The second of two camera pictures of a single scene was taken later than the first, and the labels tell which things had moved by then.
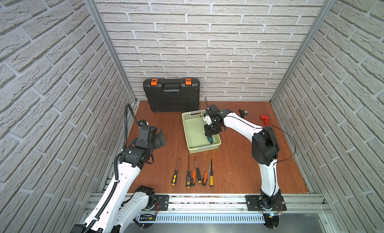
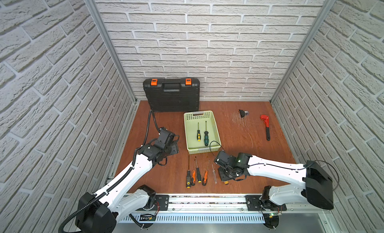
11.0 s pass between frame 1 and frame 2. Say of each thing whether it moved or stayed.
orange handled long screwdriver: stayed
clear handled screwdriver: moved
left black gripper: moved
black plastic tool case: stayed
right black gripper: moved
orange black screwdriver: stayed
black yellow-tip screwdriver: stayed
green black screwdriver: moved
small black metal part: stayed
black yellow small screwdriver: moved
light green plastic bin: stayed
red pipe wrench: stayed
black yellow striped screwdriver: stayed
